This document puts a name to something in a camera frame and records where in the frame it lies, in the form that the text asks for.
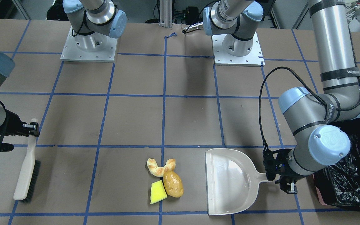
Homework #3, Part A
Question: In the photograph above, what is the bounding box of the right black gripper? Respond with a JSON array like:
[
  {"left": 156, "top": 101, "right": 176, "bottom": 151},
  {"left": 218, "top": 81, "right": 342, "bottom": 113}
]
[{"left": 0, "top": 111, "right": 40, "bottom": 152}]

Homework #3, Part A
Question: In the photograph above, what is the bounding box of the beige plastic dustpan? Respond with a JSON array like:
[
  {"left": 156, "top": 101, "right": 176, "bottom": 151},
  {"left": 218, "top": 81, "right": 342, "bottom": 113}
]
[{"left": 205, "top": 148, "right": 267, "bottom": 215}]

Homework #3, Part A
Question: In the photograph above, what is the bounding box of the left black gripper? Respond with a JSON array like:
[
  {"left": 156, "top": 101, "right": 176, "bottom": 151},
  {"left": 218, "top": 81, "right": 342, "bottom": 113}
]
[{"left": 262, "top": 148, "right": 298, "bottom": 195}]

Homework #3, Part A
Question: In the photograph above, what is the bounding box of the brown potato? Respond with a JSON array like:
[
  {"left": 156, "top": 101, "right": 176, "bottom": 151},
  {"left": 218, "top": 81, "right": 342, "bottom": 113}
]
[{"left": 163, "top": 171, "right": 184, "bottom": 198}]

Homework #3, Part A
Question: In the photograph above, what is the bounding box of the curved bread piece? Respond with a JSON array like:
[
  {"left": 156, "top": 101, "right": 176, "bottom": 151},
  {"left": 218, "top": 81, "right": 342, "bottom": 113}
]
[{"left": 146, "top": 158, "right": 176, "bottom": 177}]

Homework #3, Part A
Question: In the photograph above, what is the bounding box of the aluminium frame post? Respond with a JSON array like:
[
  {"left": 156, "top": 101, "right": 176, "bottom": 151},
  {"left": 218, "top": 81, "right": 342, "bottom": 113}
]
[{"left": 159, "top": 0, "right": 173, "bottom": 29}]

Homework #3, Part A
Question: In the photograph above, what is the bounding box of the yellow sponge piece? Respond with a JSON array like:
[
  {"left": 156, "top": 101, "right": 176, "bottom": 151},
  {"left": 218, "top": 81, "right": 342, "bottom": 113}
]
[{"left": 150, "top": 180, "right": 168, "bottom": 205}]

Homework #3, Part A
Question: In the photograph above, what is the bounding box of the black lined trash bin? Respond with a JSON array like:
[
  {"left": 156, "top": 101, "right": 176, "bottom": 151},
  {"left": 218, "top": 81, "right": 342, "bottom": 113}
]
[{"left": 313, "top": 118, "right": 360, "bottom": 211}]

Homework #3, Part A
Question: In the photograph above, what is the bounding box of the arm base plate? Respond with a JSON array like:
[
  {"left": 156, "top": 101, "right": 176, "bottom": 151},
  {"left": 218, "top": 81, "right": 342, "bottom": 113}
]
[
  {"left": 60, "top": 27, "right": 118, "bottom": 63},
  {"left": 212, "top": 33, "right": 265, "bottom": 67}
]

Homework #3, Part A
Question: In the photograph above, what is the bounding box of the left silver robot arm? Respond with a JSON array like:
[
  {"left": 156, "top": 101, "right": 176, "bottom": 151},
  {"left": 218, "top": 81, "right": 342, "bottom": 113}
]
[{"left": 263, "top": 0, "right": 360, "bottom": 194}]

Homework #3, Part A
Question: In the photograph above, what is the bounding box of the beige hand brush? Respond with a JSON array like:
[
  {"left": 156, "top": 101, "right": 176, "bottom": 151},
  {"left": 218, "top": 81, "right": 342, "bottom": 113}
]
[{"left": 13, "top": 118, "right": 41, "bottom": 203}]

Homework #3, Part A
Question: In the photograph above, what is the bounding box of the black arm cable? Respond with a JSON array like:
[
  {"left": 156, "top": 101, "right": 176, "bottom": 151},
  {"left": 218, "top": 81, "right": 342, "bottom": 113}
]
[{"left": 259, "top": 66, "right": 316, "bottom": 150}]

